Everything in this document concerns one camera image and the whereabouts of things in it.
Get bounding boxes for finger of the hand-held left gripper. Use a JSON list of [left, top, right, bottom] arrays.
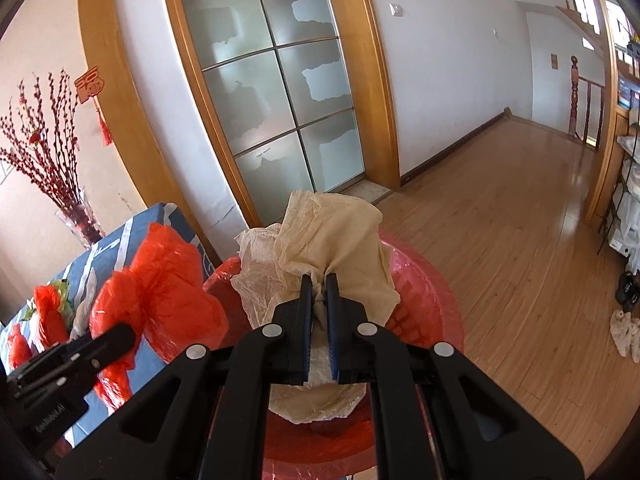
[[81, 322, 138, 369]]

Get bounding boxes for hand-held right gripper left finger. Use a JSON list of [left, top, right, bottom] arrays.
[[55, 275, 314, 480]]

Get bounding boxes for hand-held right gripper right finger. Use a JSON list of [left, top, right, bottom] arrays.
[[324, 273, 586, 480]]

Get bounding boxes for large red plastic bag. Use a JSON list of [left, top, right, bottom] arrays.
[[89, 222, 230, 414]]

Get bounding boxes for red bin with red liner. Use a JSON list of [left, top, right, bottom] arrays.
[[202, 225, 466, 480]]

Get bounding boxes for small red plastic bag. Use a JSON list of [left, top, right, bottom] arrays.
[[7, 323, 34, 369]]

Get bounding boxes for red and green plastic bag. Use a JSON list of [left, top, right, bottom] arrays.
[[32, 280, 71, 349]]

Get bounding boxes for blue striped tablecloth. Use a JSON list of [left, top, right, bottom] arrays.
[[0, 202, 221, 461]]

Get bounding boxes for glass vase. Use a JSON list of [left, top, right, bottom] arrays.
[[55, 199, 107, 251]]

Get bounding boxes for red berry branches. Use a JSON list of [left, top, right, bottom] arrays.
[[0, 72, 85, 221]]

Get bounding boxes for frosted glass sliding door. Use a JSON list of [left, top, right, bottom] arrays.
[[172, 0, 368, 226]]

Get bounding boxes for red tasselled hanging ornament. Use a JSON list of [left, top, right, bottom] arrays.
[[74, 64, 114, 147]]

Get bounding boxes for white slipper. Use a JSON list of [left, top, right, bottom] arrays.
[[609, 310, 640, 359]]

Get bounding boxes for black shoes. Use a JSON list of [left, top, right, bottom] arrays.
[[614, 271, 640, 314]]

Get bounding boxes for rack with white bags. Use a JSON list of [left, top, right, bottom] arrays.
[[597, 110, 640, 257]]

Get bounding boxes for wooden stair railing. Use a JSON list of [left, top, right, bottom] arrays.
[[569, 55, 607, 149]]

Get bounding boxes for wooden door frame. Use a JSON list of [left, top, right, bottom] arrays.
[[157, 0, 402, 231]]

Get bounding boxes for wooden wall trim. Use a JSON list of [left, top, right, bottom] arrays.
[[77, 0, 221, 261]]

